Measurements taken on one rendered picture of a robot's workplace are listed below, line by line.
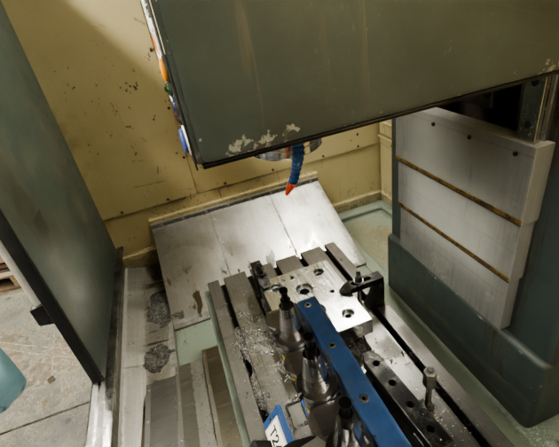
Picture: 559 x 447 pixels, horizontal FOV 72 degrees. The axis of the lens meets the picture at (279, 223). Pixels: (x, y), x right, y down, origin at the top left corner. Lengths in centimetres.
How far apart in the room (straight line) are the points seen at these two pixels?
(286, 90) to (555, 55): 40
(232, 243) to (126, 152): 62
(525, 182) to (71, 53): 157
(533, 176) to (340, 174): 135
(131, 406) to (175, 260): 68
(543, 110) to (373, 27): 48
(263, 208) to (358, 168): 59
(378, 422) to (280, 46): 49
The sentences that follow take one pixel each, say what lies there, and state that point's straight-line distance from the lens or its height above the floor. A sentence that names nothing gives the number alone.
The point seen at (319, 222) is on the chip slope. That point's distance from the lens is 190.
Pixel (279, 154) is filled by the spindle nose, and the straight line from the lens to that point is 76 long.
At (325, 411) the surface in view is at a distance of 62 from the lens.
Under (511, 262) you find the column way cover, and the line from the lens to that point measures 104.
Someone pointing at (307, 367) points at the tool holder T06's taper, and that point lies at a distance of 59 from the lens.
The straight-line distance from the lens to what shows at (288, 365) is 68.
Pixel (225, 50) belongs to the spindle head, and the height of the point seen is 170.
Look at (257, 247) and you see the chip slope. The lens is 182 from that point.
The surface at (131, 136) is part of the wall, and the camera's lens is 182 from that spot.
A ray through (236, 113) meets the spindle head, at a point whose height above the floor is 164.
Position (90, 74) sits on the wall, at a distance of 178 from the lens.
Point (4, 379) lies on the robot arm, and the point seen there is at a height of 139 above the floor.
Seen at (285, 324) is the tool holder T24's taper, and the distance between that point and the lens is 67.
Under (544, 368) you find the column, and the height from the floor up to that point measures 87.
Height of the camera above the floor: 174
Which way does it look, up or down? 31 degrees down
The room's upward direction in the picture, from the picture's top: 10 degrees counter-clockwise
